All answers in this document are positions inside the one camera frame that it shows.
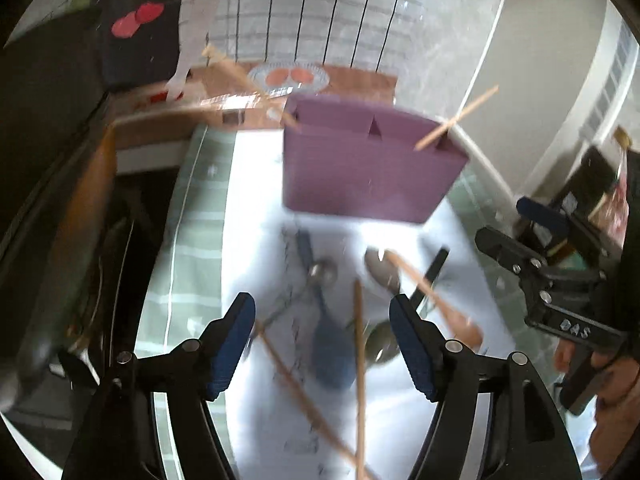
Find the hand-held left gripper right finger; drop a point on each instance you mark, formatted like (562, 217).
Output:
(412, 352)

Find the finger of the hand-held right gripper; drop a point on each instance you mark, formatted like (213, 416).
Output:
(542, 215)
(510, 255)

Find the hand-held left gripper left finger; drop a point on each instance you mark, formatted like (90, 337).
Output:
(231, 352)

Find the wooden chopstick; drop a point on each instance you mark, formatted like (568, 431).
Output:
(235, 71)
(300, 392)
(465, 112)
(359, 360)

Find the wooden spoon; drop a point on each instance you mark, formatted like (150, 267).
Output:
(440, 305)

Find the blue spoon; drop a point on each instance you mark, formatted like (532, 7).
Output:
(332, 355)

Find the purple utensil holder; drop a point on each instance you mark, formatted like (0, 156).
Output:
(360, 175)

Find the person's right hand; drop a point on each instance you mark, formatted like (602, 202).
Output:
(615, 395)

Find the dark glass bottle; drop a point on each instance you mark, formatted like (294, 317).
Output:
(595, 180)

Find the green checkered mat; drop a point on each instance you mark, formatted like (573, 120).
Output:
(195, 260)

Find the glass plate with red slices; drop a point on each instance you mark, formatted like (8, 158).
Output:
(290, 77)

